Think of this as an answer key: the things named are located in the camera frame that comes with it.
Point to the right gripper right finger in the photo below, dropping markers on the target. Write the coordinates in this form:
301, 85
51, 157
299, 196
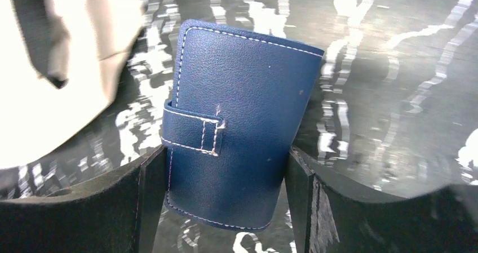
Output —
333, 213

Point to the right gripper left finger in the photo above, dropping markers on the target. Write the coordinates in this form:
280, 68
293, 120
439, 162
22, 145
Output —
117, 211

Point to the beige canvas backpack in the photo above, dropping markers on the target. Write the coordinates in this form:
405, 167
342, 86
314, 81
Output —
61, 62

